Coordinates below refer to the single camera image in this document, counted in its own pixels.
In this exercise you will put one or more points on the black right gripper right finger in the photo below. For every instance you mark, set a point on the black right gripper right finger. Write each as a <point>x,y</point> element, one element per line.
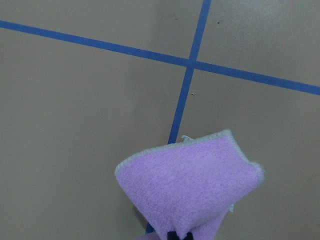
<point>189,236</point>

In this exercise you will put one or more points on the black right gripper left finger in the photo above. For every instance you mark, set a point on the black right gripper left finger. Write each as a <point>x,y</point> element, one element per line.
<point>172,235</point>

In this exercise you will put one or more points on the purple microfiber cloth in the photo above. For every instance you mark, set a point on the purple microfiber cloth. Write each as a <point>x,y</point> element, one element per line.
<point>188,186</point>

